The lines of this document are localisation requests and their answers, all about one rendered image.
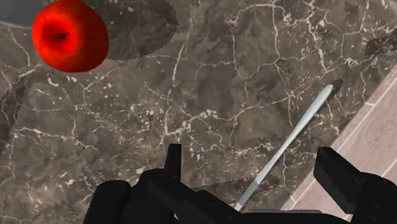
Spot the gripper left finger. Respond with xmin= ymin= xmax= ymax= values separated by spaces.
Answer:
xmin=83 ymin=143 xmax=246 ymax=224

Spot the silver cutlery piece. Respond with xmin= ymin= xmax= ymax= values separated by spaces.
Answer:
xmin=233 ymin=83 xmax=335 ymax=212

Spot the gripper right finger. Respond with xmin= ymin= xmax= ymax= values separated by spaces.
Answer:
xmin=313 ymin=146 xmax=397 ymax=224

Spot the red apple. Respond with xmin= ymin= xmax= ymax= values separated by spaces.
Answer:
xmin=31 ymin=0 xmax=110 ymax=73

